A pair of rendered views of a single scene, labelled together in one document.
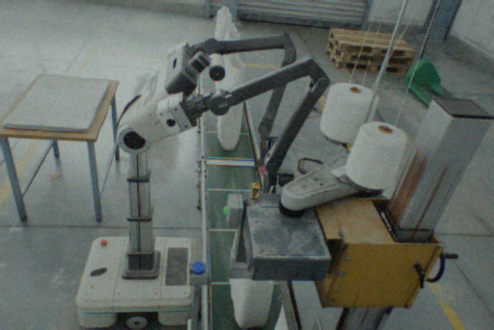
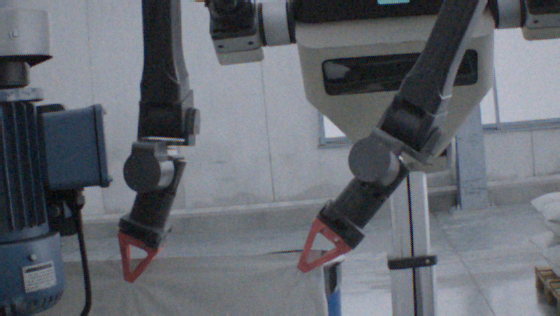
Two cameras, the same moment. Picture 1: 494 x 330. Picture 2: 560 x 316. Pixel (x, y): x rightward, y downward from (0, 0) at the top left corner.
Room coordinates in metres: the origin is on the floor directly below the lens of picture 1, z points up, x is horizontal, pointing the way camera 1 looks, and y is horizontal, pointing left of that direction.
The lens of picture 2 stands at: (1.87, -1.20, 1.28)
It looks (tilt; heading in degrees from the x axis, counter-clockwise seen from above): 3 degrees down; 107
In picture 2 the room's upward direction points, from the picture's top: 5 degrees counter-clockwise
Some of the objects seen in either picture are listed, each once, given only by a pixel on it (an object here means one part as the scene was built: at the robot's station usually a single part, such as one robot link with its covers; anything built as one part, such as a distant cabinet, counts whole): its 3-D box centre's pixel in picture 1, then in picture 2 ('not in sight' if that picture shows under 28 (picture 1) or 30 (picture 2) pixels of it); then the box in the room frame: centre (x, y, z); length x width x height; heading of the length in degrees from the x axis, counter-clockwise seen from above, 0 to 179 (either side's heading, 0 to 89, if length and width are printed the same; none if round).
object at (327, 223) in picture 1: (320, 233); not in sight; (1.03, -0.28, 1.26); 0.22 x 0.05 x 0.16; 11
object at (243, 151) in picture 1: (223, 105); not in sight; (3.79, 0.34, 0.33); 2.21 x 0.39 x 0.09; 11
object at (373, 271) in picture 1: (368, 251); not in sight; (1.06, -0.47, 1.18); 0.34 x 0.25 x 0.31; 101
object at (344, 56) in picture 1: (369, 51); not in sight; (6.88, -1.74, 0.22); 1.21 x 0.84 x 0.14; 101
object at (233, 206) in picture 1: (234, 210); not in sight; (1.04, 0.02, 1.28); 0.08 x 0.05 x 0.09; 11
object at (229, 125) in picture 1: (232, 99); not in sight; (3.08, 0.21, 0.74); 0.47 x 0.22 x 0.72; 9
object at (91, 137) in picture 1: (70, 146); not in sight; (2.58, 1.39, 0.37); 0.95 x 0.62 x 0.75; 11
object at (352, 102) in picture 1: (348, 112); not in sight; (1.26, -0.31, 1.61); 0.17 x 0.17 x 0.17
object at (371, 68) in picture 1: (365, 59); not in sight; (6.88, -1.72, 0.07); 1.20 x 0.82 x 0.14; 99
